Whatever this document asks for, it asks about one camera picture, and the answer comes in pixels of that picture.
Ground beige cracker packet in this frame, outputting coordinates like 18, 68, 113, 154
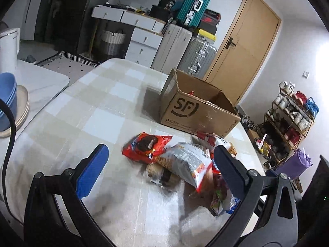
145, 163, 180, 188

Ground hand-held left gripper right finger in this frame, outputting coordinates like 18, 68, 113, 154
206, 145, 299, 247

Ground dotted floor rug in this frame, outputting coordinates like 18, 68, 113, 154
36, 51, 102, 80

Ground dark refrigerator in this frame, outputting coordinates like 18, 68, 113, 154
77, 0, 119, 54

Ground brown cardboard box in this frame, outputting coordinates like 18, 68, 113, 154
160, 68, 241, 138

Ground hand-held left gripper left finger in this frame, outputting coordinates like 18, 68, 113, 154
24, 143, 121, 247

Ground white electric kettle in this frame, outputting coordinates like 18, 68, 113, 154
0, 28, 21, 74

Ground teal suitcase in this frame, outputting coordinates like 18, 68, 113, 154
176, 0, 214, 27

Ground beige plate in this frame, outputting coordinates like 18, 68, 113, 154
0, 85, 30, 137

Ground red white snack packet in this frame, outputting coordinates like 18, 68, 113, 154
197, 131, 237, 157

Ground white marble side table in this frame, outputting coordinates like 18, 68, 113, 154
0, 59, 70, 222

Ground purple bag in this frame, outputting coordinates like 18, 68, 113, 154
276, 147, 313, 179

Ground black bag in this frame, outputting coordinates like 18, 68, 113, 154
149, 0, 178, 22

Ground woven laundry basket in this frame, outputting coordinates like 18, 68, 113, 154
96, 28, 126, 56

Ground black cable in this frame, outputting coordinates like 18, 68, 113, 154
0, 98, 17, 220

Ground wooden door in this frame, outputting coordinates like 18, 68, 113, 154
203, 0, 282, 106

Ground metal shoe rack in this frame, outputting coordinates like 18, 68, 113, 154
254, 81, 320, 169

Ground dark hanging clothes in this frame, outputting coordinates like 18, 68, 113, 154
38, 0, 85, 52

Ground beige suitcase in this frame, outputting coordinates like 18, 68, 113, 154
150, 23, 193, 74

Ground white cabinet door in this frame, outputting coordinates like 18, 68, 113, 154
21, 0, 47, 42

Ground silver suitcase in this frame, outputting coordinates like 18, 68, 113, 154
178, 36, 217, 79

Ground blue snack packet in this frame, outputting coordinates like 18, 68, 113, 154
224, 193, 242, 214

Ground colourful candy packet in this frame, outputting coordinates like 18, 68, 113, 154
210, 175, 233, 215

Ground yellow box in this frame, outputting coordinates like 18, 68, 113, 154
193, 28, 218, 42

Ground red cookie packet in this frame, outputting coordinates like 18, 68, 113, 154
122, 132, 173, 163

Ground pile of dark shoes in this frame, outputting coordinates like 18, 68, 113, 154
239, 108, 257, 132

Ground white and red snack bag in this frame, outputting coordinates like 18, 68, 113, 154
154, 142, 215, 193

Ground yellow red plastic bag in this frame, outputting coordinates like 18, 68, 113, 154
257, 139, 271, 157

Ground black red shoe box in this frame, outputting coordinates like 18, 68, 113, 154
203, 9, 221, 23

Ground collection of assorted shoes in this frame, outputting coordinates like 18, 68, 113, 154
257, 81, 320, 165

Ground white desk with drawers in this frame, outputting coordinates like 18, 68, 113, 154
92, 5, 166, 69

